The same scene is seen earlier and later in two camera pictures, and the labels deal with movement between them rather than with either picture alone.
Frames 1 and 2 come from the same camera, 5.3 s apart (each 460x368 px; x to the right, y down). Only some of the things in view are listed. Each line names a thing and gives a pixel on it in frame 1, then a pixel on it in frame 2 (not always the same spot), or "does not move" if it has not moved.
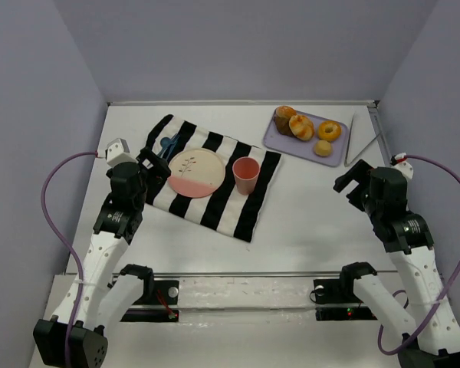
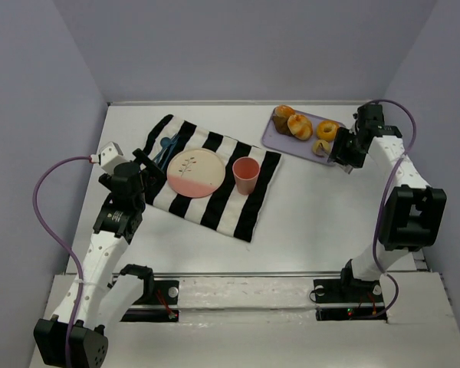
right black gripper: [354, 188] → [340, 146]
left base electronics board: [164, 292] does not move
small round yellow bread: [323, 148] does not move
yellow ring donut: [329, 130] does not move
